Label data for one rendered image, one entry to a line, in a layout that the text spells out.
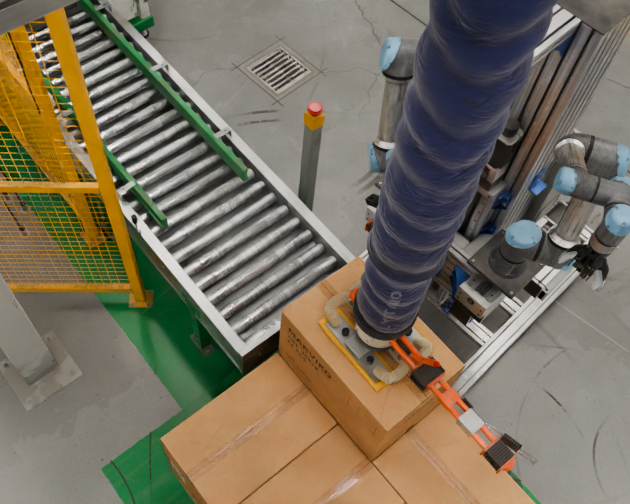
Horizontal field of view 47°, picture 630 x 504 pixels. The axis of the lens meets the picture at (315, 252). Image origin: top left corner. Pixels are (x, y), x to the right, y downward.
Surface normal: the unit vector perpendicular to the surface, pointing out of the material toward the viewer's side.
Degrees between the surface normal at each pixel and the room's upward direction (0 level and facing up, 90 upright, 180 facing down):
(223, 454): 0
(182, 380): 0
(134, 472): 0
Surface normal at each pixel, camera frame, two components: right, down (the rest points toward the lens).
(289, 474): 0.07, -0.51
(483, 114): 0.16, 0.83
